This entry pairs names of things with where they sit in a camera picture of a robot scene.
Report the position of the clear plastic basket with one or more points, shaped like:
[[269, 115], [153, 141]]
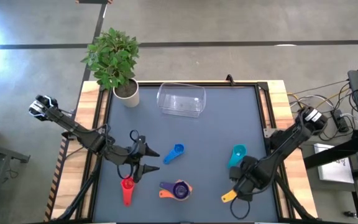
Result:
[[180, 101]]

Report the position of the purple measuring cup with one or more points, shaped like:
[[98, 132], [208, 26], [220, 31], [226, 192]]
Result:
[[180, 189]]

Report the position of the red measuring cup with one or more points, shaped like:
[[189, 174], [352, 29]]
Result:
[[127, 193]]

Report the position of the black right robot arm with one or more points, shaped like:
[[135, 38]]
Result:
[[291, 137]]

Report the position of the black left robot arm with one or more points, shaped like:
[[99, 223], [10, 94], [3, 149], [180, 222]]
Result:
[[73, 129]]

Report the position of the black clip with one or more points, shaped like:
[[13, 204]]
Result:
[[230, 80]]

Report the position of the white paper sheet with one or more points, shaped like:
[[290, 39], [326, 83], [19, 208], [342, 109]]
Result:
[[334, 171]]

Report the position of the green leafy plant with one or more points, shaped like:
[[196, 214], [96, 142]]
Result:
[[112, 59]]

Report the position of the blue measuring cup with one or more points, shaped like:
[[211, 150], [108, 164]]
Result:
[[177, 149]]

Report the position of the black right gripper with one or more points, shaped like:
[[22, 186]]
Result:
[[247, 177]]

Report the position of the teal measuring cup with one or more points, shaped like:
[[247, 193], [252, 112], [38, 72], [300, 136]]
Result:
[[236, 155]]

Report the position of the orange measuring cup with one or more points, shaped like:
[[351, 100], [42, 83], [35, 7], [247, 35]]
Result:
[[165, 194]]

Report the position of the yellow measuring cup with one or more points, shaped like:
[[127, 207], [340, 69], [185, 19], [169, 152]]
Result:
[[228, 196]]

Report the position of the black aluminium table frame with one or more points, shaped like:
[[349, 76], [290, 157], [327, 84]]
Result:
[[264, 86]]

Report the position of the black power strip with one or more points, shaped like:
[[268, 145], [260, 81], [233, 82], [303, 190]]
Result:
[[340, 121]]

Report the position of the cream ribbed plant pot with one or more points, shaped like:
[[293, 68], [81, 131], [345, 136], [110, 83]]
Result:
[[132, 101]]

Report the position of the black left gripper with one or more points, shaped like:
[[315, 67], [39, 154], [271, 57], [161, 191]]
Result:
[[126, 154]]

